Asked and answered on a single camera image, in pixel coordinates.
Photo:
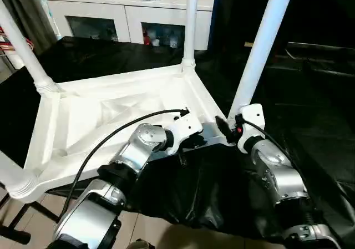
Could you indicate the white plastic table leg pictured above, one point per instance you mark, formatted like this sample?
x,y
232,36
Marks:
x,y
11,171
190,24
25,52
260,52

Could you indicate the white plastic table top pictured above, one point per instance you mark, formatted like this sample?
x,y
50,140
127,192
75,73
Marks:
x,y
111,93

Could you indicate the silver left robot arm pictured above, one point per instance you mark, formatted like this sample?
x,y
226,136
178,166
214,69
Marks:
x,y
144,141

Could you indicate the black shiny mat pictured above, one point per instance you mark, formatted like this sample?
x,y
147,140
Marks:
x,y
208,190

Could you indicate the grey robot foot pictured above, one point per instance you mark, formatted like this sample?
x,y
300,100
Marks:
x,y
141,244

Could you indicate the black flat bar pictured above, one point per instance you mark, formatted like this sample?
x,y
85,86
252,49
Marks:
x,y
324,46

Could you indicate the black cabinet with gold label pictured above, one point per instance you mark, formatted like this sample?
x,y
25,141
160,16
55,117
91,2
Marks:
x,y
319,10

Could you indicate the white cabinet with glass doors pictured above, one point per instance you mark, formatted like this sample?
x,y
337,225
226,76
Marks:
x,y
111,7

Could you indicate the grey curtain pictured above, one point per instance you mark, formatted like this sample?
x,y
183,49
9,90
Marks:
x,y
30,10

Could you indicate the red clothes hangers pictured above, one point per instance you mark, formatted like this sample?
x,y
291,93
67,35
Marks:
x,y
5,42

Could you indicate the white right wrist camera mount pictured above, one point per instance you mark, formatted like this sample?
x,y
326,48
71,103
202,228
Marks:
x,y
252,116

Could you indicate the black folding table frame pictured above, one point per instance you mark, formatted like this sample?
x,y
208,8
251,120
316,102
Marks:
x,y
27,213

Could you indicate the white post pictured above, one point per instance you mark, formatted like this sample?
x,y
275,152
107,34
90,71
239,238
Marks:
x,y
16,61

